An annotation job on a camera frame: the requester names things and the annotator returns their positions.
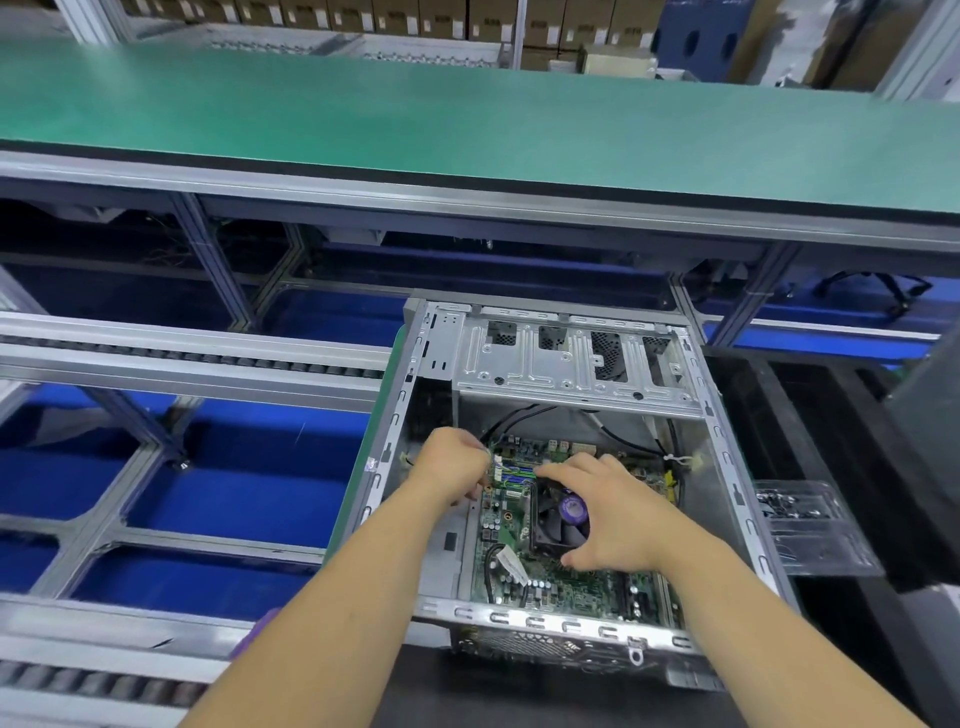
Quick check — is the person's left forearm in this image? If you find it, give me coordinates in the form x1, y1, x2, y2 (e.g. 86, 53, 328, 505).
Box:
180, 480, 479, 728

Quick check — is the person's left hand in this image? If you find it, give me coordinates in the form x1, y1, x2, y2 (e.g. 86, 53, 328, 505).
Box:
408, 427, 494, 506

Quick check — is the stack of cardboard boxes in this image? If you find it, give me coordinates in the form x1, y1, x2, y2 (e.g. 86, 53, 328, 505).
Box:
120, 0, 665, 50

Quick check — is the grey flat metal rail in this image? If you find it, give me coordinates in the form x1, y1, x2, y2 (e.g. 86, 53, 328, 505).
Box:
0, 310, 398, 416

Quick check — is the green conveyor belt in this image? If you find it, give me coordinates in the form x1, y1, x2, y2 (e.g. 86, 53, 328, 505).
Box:
0, 37, 960, 230

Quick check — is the black CPU cooler fan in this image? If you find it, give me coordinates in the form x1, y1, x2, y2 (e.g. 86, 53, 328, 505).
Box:
525, 477, 596, 566

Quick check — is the clear plastic screw tray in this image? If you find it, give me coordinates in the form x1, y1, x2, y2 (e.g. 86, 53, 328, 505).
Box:
753, 480, 885, 581

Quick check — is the person's right hand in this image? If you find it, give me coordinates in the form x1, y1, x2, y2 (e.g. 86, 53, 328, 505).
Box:
535, 450, 693, 576

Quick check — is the person's right forearm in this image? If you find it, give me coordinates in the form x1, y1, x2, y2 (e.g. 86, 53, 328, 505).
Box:
657, 528, 926, 728

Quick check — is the grey metal computer case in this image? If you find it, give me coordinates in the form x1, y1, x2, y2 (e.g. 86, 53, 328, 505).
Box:
327, 295, 803, 692

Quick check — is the grey roller conveyor rail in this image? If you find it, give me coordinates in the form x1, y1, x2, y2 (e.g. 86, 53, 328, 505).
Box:
0, 592, 260, 728

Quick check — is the green motherboard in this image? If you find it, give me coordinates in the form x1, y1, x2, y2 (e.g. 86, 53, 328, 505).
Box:
471, 432, 686, 626

